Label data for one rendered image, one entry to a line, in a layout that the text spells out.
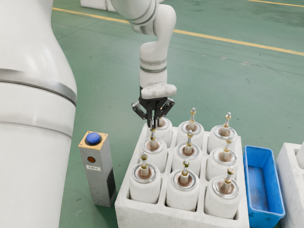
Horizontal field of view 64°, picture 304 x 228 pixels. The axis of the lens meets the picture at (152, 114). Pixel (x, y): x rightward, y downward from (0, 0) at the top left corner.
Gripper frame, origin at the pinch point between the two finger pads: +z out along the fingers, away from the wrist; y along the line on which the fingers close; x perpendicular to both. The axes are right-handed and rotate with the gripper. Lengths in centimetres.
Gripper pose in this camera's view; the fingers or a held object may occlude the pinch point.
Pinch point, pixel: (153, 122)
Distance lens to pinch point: 76.1
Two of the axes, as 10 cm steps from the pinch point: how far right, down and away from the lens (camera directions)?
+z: 0.0, 7.9, 6.1
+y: -9.7, 1.4, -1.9
